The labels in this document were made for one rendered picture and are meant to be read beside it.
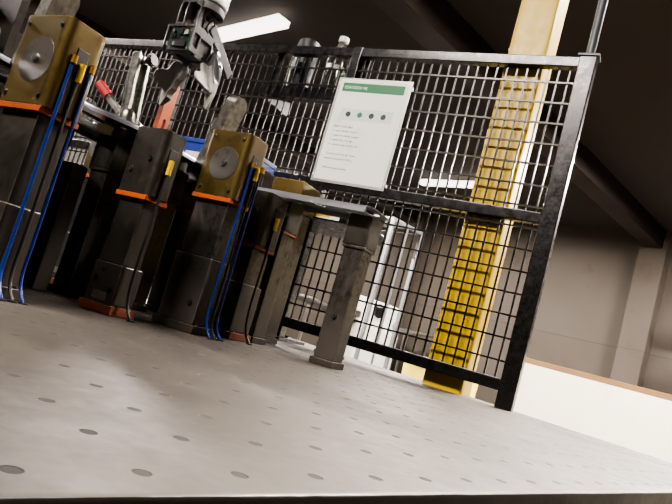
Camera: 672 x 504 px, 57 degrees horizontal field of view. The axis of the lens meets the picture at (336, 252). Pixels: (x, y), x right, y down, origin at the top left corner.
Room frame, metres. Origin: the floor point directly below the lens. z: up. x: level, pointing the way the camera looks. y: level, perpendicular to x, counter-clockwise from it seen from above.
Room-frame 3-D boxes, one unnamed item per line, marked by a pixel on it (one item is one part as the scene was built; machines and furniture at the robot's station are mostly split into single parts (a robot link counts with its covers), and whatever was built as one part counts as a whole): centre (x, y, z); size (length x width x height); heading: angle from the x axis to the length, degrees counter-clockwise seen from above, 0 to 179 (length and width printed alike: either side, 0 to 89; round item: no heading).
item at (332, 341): (1.16, -0.04, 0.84); 0.05 x 0.05 x 0.29; 62
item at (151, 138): (0.94, 0.30, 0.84); 0.10 x 0.05 x 0.29; 62
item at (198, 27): (1.17, 0.38, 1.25); 0.09 x 0.08 x 0.12; 152
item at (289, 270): (1.38, 0.12, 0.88); 0.08 x 0.08 x 0.36; 62
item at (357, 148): (1.64, 0.02, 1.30); 0.23 x 0.02 x 0.31; 62
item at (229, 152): (1.05, 0.20, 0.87); 0.12 x 0.07 x 0.35; 62
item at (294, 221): (1.24, 0.12, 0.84); 0.05 x 0.05 x 0.29; 62
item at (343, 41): (1.81, 0.15, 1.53); 0.07 x 0.07 x 0.20
